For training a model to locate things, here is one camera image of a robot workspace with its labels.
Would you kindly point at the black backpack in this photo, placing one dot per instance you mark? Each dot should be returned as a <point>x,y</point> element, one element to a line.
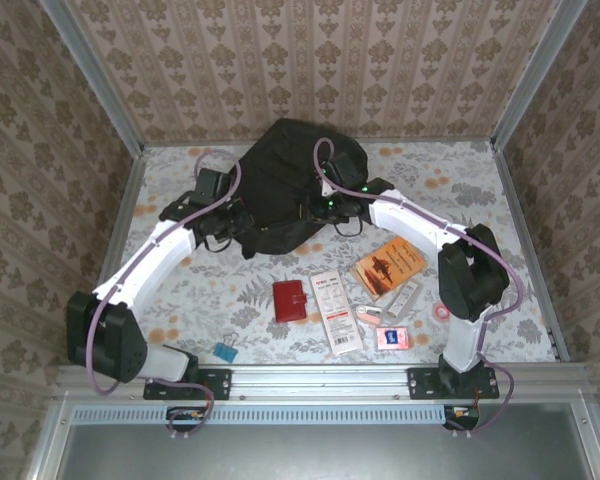
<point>280,170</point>

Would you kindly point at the orange book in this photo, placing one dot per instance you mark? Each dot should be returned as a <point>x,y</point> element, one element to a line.
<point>385,267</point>

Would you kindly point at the red wallet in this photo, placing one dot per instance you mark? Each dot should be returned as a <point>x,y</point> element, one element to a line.
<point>287,302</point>

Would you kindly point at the long white red-print pack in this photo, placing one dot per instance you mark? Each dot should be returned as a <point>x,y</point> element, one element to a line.
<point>335,315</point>

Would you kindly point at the small pink white stapler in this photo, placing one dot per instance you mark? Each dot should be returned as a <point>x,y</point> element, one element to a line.
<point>367,315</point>

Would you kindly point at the blue binder clip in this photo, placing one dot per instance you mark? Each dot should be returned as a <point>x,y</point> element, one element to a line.
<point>225,352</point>

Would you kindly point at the pink pack with blue label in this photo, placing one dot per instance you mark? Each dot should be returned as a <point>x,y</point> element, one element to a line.
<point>392,339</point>

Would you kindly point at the pink tape roll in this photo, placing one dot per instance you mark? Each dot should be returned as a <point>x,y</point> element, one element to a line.
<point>440,312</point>

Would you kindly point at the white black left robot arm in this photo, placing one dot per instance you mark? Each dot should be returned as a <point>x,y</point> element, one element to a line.
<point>155,265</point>

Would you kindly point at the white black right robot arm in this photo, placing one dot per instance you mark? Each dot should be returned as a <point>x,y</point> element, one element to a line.
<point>410,220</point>

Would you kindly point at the floral table cover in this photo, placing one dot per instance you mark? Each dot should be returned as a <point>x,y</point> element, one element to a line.
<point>480,175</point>

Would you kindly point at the small black connector board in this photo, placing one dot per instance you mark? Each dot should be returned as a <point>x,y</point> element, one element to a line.
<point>185,415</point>
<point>462,415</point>

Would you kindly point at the grey sheet metal panel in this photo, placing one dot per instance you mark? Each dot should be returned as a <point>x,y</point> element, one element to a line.
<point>320,455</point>

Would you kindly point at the aluminium left side rail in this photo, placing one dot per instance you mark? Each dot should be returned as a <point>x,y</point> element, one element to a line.
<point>121,225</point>

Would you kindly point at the aluminium back rail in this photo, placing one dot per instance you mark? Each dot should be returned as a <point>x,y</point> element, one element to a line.
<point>430,139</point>

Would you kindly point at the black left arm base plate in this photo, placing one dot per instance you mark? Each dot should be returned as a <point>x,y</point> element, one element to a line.
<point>220,385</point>

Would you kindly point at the aluminium front frame rail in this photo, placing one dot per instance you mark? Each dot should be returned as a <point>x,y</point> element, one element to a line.
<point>320,380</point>

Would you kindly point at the aluminium right side rail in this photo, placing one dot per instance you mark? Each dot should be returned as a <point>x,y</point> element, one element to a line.
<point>520,225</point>

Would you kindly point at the aluminium left corner post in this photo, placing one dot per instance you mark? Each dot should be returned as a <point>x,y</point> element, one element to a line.
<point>92,75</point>

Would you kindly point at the aluminium corner post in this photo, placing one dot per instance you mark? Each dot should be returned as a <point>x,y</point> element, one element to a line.
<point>535,75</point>
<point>92,75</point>

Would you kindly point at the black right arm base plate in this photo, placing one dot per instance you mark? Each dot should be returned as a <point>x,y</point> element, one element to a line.
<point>420,385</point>

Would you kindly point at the aluminium right corner post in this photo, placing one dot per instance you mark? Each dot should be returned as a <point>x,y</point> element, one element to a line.
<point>535,75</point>

